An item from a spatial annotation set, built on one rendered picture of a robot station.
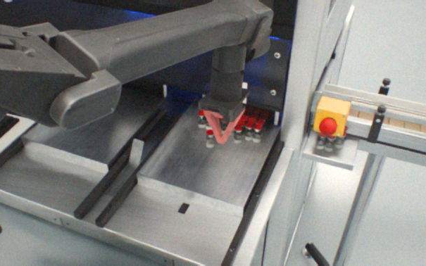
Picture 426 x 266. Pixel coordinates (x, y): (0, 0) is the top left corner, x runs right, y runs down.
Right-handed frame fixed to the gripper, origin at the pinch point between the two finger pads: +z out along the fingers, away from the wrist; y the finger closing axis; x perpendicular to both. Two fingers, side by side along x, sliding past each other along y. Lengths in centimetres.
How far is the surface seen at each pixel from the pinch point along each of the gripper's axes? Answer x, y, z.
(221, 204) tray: -0.6, 2.3, 17.5
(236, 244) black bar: -7.0, -5.7, 19.5
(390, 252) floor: -53, 94, 92
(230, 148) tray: 4.8, 22.3, 15.8
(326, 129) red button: -17.5, 22.5, 4.2
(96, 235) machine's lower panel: 67, 43, 89
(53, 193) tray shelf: 37.1, -6.8, 21.5
